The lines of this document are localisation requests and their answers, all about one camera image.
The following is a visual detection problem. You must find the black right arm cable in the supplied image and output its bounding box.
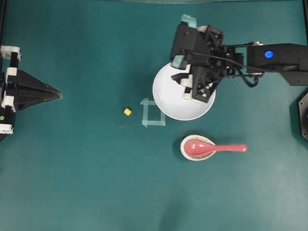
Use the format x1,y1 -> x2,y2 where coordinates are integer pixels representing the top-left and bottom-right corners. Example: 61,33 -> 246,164
184,49 -> 260,88

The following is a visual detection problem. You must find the white round bowl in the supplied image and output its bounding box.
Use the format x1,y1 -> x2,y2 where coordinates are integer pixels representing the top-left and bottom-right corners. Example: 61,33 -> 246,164
153,63 -> 216,121

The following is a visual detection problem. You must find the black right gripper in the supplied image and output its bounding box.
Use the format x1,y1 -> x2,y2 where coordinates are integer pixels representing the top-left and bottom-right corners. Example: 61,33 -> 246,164
170,14 -> 244,103

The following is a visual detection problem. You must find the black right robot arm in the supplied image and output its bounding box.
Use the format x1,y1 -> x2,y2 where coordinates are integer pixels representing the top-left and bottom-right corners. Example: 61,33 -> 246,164
170,14 -> 308,103

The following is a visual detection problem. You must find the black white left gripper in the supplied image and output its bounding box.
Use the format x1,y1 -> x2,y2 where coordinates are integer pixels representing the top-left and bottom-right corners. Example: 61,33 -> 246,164
0,45 -> 62,141

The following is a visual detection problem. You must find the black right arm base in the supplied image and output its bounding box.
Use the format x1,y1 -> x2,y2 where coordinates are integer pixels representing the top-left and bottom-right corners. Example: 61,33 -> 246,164
289,89 -> 308,146

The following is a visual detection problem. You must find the small speckled ceramic dish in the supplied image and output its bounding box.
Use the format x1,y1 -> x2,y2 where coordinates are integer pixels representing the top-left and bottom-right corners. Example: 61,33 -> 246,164
180,135 -> 215,161

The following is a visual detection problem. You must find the red plastic spoon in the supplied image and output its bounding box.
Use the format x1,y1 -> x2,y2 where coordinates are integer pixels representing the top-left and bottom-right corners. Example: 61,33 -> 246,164
184,140 -> 248,156

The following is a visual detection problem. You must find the teal tape square marker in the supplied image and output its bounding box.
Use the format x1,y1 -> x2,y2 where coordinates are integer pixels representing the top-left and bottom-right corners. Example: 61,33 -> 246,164
140,98 -> 166,128

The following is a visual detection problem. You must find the yellow hexagonal prism block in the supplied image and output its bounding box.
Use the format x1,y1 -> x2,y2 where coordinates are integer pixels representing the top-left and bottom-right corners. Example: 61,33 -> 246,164
123,108 -> 132,116

